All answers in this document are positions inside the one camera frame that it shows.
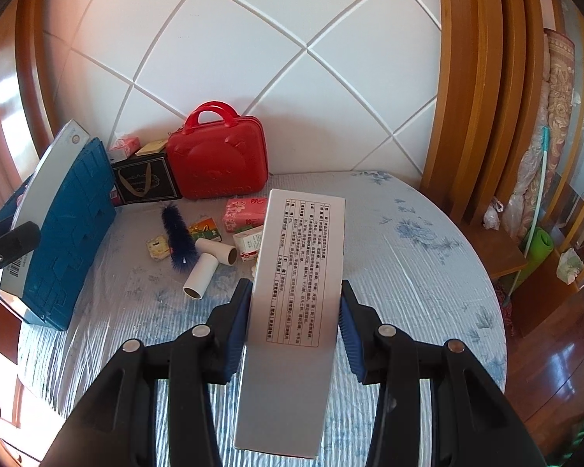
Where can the dark blue feather brush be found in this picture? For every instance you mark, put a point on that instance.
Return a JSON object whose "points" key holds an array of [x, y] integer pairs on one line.
{"points": [[177, 233]]}

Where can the wooden white padded headboard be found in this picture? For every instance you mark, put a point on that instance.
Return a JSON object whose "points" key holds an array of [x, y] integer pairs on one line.
{"points": [[272, 34]]}

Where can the white green tissue pack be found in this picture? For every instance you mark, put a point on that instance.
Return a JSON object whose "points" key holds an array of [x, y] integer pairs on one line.
{"points": [[569, 265]]}

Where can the pink floral tissue pack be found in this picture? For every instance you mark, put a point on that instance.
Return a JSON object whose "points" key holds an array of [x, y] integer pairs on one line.
{"points": [[243, 214]]}

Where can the red hard-shell suitcase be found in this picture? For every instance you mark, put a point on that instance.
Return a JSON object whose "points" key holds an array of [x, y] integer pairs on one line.
{"points": [[214, 165]]}

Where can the yellow flat box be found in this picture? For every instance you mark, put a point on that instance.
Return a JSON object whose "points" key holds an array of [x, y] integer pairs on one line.
{"points": [[152, 147]]}

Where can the rolled patterned rug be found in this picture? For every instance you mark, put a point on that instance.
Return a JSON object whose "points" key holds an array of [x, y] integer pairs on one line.
{"points": [[559, 97]]}

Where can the white plastic bag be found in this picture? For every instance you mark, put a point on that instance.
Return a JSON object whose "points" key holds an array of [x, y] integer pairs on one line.
{"points": [[492, 216]]}

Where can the teal pole mop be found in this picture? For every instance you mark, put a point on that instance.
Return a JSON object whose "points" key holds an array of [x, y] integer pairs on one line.
{"points": [[540, 170]]}

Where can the green rolled yoga mat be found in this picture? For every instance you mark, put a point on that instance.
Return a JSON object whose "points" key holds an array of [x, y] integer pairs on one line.
{"points": [[540, 245]]}

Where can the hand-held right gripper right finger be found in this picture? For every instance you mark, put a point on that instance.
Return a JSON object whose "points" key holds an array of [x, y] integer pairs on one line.
{"points": [[348, 335]]}

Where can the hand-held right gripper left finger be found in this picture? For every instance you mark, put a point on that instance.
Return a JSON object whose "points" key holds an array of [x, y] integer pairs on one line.
{"points": [[236, 331]]}

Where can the white green long box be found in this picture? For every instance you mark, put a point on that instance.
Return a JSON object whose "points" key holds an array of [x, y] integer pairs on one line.
{"points": [[248, 243]]}

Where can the blue plastic storage crate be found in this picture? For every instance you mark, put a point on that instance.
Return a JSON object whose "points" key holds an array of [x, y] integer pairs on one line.
{"points": [[73, 233]]}

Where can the green yellow box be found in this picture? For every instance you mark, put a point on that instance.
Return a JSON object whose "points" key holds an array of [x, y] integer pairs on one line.
{"points": [[205, 230]]}

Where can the white grey carton box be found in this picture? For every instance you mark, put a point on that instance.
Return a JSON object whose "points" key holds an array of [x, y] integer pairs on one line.
{"points": [[297, 301]]}

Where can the black gift box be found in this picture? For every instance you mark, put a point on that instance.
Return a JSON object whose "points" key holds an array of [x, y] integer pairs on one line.
{"points": [[146, 180]]}

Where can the pink curtain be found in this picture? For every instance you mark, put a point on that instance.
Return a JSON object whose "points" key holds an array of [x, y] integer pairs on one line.
{"points": [[0, 146]]}

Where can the wooden nightstand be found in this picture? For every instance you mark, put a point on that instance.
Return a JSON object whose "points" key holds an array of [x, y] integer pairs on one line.
{"points": [[503, 258]]}

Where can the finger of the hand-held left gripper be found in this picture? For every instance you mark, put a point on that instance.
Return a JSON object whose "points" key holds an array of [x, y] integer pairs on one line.
{"points": [[12, 245]]}

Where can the small yellow packet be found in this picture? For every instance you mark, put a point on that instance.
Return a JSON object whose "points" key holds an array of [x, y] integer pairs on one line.
{"points": [[158, 248]]}

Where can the pink red packet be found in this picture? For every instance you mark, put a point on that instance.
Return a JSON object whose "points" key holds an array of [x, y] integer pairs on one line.
{"points": [[113, 198]]}

